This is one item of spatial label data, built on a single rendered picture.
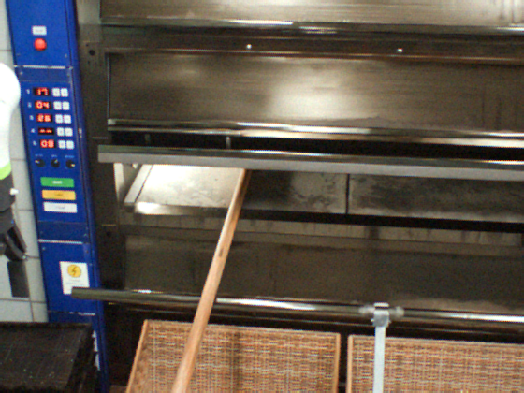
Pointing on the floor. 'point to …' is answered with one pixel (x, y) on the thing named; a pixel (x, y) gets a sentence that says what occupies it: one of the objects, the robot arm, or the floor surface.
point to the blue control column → (29, 10)
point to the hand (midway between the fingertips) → (6, 312)
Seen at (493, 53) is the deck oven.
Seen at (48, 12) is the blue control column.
